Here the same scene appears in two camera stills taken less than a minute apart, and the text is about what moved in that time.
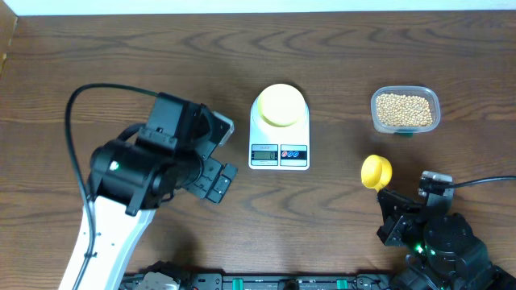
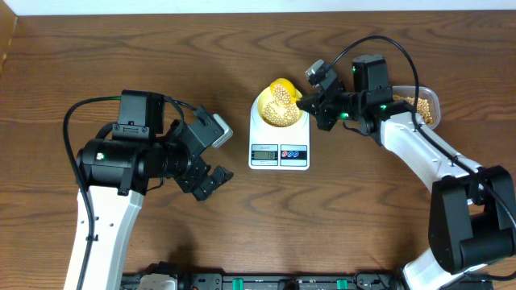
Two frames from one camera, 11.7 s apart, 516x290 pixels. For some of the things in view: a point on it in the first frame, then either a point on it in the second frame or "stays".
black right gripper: x=396 y=221 → x=325 y=122
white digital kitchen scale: x=278 y=147 stays
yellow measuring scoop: x=376 y=171 → x=283 y=91
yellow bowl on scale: x=281 y=105 stays
